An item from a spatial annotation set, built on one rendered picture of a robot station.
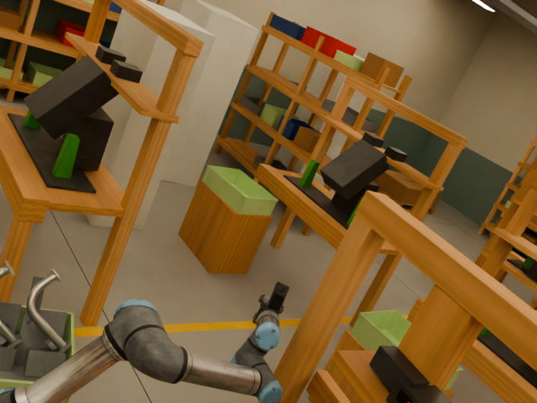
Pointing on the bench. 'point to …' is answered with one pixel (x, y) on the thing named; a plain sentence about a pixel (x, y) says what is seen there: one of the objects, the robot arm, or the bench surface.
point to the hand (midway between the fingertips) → (271, 296)
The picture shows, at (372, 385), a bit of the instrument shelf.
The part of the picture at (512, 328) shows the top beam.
